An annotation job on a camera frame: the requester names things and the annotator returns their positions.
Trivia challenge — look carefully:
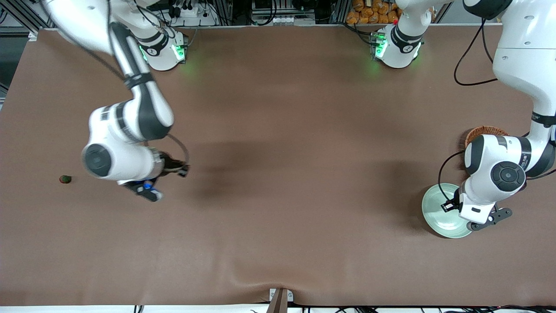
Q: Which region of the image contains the pale green round plate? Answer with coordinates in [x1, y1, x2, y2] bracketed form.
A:
[422, 183, 474, 239]

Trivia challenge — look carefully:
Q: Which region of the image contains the brown wicker basket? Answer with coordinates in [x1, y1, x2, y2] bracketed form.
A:
[465, 126, 510, 149]

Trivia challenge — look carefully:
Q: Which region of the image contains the brown table mat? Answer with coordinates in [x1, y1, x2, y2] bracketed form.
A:
[0, 24, 556, 307]

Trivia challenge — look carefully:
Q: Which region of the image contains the white power strip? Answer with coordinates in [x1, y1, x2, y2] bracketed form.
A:
[169, 2, 215, 21]

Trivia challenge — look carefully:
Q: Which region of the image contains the orange bread rolls pile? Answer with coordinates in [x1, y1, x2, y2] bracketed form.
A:
[346, 0, 402, 25]

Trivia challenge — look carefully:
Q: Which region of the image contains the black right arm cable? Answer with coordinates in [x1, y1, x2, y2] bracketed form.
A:
[167, 134, 190, 168]

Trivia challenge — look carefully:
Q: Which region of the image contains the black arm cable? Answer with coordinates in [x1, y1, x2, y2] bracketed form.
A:
[438, 17, 556, 205]
[167, 134, 190, 168]

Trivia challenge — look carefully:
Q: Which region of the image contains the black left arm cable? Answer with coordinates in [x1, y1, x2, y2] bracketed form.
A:
[438, 17, 556, 205]

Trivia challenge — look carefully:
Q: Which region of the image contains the aluminium frame strut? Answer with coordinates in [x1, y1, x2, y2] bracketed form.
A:
[4, 0, 40, 35]

